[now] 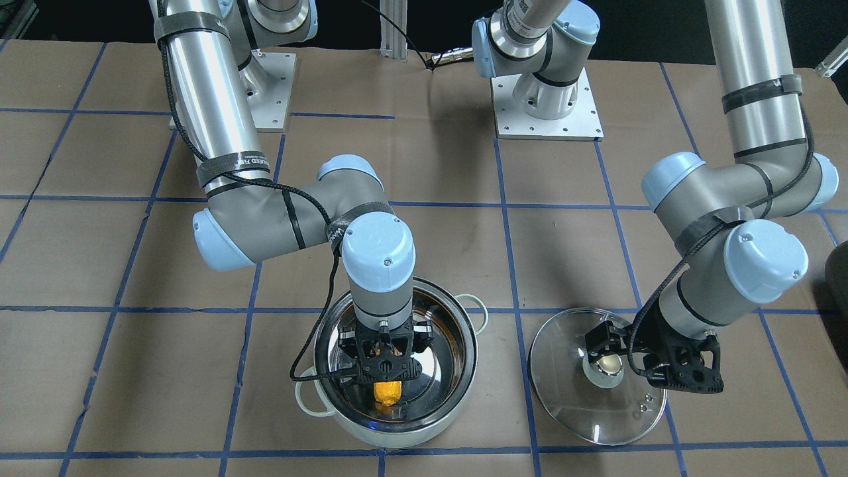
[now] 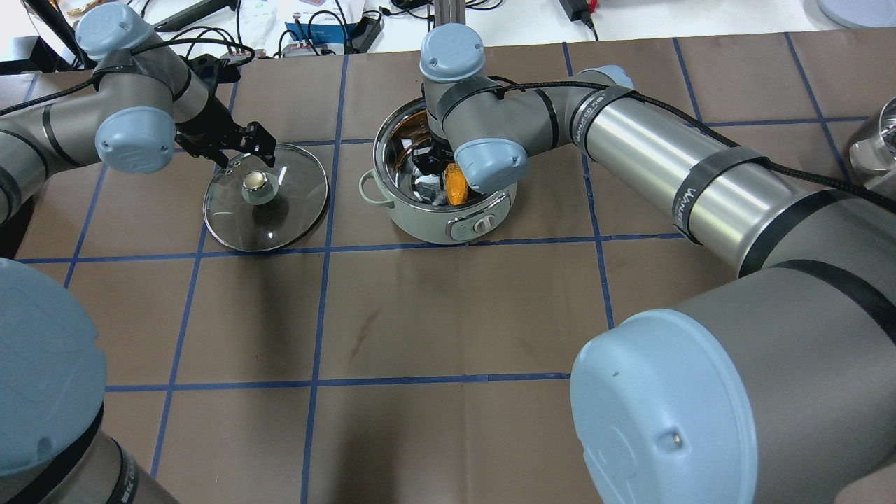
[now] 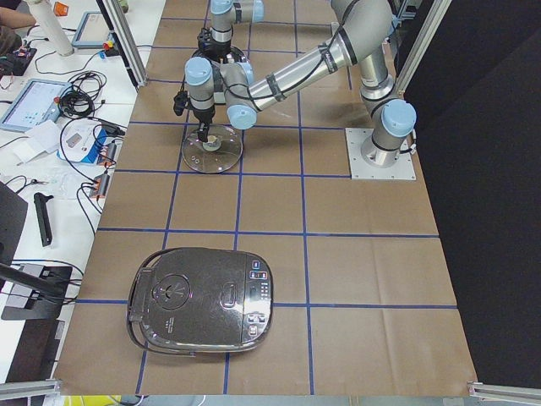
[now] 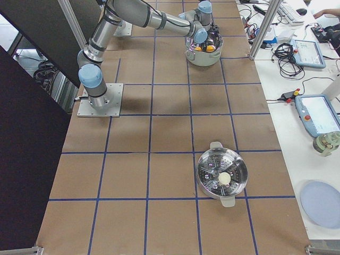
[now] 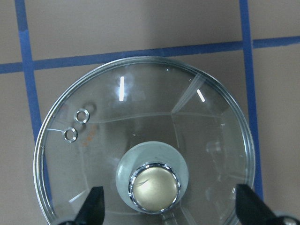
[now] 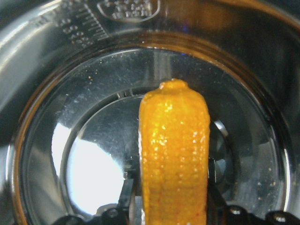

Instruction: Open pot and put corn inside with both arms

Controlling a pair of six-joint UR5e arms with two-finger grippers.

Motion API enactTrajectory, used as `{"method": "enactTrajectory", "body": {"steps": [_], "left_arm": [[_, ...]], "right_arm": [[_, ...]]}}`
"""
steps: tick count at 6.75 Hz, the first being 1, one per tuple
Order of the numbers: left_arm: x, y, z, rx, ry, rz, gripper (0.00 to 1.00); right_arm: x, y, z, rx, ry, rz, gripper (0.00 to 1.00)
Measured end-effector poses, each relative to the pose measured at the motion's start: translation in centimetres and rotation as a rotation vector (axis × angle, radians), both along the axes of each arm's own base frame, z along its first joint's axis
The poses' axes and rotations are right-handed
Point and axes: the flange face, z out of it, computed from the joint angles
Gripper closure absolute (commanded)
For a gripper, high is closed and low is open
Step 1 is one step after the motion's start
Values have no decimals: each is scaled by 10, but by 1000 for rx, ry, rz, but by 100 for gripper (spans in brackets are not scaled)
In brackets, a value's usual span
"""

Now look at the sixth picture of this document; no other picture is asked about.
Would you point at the yellow corn cob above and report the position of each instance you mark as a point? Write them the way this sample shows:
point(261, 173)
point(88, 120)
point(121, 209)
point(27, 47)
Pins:
point(174, 133)

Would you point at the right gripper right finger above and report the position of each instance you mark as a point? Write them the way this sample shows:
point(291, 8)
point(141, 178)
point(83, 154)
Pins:
point(215, 206)

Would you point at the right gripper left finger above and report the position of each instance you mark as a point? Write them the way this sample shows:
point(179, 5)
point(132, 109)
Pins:
point(127, 200)

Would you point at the pale green cooking pot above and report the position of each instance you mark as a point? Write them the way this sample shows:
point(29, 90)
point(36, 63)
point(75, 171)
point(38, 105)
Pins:
point(72, 75)

